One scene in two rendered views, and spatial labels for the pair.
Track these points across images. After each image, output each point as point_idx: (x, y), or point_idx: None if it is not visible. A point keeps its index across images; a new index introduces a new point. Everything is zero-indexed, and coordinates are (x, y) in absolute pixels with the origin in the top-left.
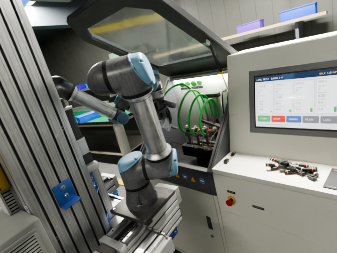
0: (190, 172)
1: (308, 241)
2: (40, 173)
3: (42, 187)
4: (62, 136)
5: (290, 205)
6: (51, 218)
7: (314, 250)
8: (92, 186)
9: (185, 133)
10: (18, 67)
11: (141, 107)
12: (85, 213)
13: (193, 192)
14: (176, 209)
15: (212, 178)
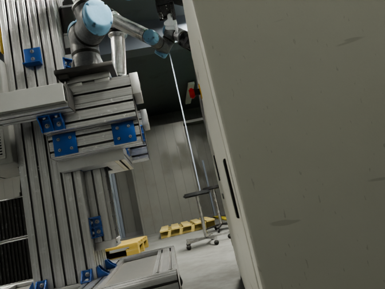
0: (197, 85)
1: (203, 82)
2: (19, 36)
3: (17, 46)
4: (44, 14)
5: (189, 26)
6: (16, 71)
7: (207, 97)
8: (59, 62)
9: None
10: None
11: None
12: (47, 83)
13: (205, 119)
14: (126, 98)
15: (195, 73)
